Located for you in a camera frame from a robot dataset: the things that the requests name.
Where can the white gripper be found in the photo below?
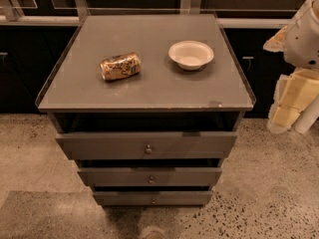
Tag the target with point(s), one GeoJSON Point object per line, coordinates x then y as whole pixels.
{"type": "Point", "coordinates": [303, 39]}

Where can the grey drawer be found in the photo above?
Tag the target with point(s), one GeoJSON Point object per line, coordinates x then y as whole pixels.
{"type": "Point", "coordinates": [146, 145]}
{"type": "Point", "coordinates": [155, 176]}
{"type": "Point", "coordinates": [153, 198]}

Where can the white cylindrical robot base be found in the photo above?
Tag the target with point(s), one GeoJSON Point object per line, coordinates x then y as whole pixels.
{"type": "Point", "coordinates": [308, 117]}

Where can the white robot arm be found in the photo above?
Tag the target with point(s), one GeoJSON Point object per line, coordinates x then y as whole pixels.
{"type": "Point", "coordinates": [301, 42]}

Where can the grey top drawer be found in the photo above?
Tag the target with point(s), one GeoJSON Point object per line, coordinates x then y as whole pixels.
{"type": "Point", "coordinates": [146, 145]}

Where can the grey drawer cabinet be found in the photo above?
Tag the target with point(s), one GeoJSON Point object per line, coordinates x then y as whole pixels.
{"type": "Point", "coordinates": [162, 97]}

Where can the grey bottom drawer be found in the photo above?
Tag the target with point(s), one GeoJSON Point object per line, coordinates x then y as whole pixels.
{"type": "Point", "coordinates": [153, 198]}

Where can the white paper bowl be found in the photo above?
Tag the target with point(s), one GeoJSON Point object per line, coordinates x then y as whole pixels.
{"type": "Point", "coordinates": [191, 55]}

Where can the crushed orange soda can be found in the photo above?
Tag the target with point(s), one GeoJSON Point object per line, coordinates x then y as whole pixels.
{"type": "Point", "coordinates": [120, 66]}

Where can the dark background cabinets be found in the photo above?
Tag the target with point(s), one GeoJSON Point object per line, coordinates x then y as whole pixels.
{"type": "Point", "coordinates": [29, 54]}

